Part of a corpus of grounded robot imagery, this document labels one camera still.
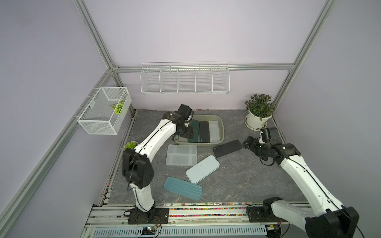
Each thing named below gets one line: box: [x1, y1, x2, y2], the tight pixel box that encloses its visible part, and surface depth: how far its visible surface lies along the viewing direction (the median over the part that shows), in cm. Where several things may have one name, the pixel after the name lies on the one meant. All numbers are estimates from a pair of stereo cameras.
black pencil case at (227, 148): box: [212, 139, 243, 158], surface depth 99 cm
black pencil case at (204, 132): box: [199, 120, 211, 143], surface depth 108 cm
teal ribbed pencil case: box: [163, 176, 203, 200], surface depth 84 cm
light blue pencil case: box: [185, 154, 221, 185], surface depth 89 cm
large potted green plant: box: [244, 93, 276, 131], surface depth 101 cm
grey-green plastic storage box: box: [174, 114, 225, 146], surface depth 103 cm
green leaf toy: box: [110, 99, 126, 115], surface depth 83 cm
